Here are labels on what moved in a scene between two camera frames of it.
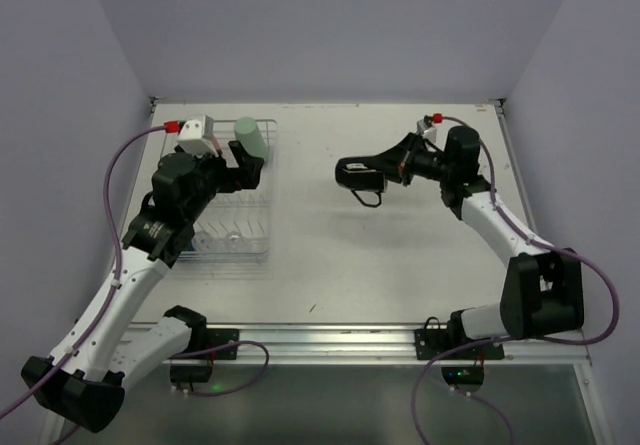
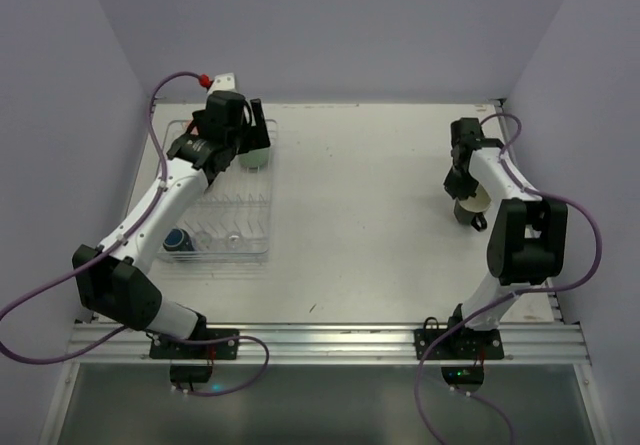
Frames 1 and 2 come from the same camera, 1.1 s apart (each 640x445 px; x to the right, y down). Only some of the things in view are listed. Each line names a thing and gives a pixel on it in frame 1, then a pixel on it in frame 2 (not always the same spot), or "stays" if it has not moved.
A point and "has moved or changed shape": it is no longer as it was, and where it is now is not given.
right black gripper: [406, 156] → [460, 188]
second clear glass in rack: [233, 240] stays
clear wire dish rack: [235, 226] stays
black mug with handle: [360, 174] has moved or changed shape
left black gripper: [232, 170] → [248, 128]
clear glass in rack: [202, 240] stays
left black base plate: [217, 337] stays
